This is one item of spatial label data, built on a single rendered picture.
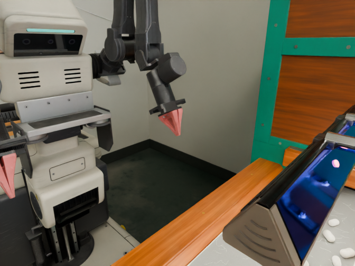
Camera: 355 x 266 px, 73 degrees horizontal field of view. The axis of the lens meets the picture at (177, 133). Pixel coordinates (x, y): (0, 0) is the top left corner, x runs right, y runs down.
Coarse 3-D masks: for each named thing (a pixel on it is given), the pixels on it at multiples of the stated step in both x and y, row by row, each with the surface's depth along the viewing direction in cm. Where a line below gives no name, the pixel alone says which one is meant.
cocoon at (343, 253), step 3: (342, 249) 61; (345, 249) 61; (348, 249) 61; (351, 249) 61; (342, 252) 60; (345, 252) 60; (348, 252) 60; (351, 252) 60; (354, 252) 60; (342, 255) 60; (345, 255) 60; (348, 255) 60; (351, 255) 60
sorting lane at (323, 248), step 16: (336, 208) 79; (352, 208) 79; (352, 224) 72; (320, 240) 66; (336, 240) 66; (352, 240) 66; (208, 256) 61; (224, 256) 61; (240, 256) 61; (320, 256) 61; (352, 256) 61
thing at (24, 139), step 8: (0, 120) 43; (0, 128) 42; (0, 136) 42; (8, 136) 44; (24, 136) 43; (0, 144) 41; (8, 144) 42; (16, 144) 43; (24, 144) 47; (0, 152) 43
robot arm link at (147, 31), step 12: (144, 0) 63; (156, 0) 65; (144, 12) 65; (156, 12) 66; (144, 24) 65; (156, 24) 67; (144, 36) 66; (156, 36) 68; (144, 48) 67; (156, 48) 70
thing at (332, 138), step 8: (336, 120) 48; (352, 120) 46; (320, 136) 38; (328, 136) 37; (336, 136) 36; (344, 136) 36; (312, 144) 38; (336, 144) 36; (344, 144) 35; (352, 144) 35; (352, 152) 35
